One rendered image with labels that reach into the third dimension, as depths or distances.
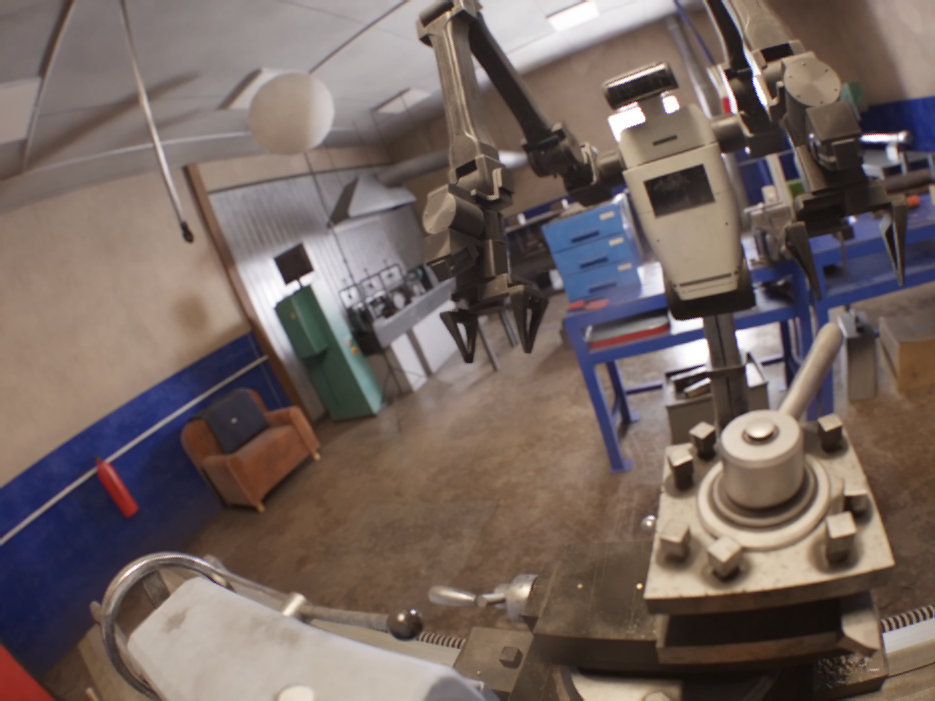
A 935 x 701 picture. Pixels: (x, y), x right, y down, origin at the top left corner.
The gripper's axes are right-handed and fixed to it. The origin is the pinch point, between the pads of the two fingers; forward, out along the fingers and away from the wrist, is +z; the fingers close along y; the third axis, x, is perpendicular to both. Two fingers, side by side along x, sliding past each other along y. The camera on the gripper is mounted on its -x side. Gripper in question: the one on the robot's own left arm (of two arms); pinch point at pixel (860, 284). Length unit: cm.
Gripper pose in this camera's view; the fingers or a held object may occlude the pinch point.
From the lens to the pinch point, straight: 49.2
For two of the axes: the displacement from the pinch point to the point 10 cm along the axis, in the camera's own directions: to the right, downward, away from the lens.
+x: 6.4, 0.6, 7.7
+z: 0.7, 9.9, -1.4
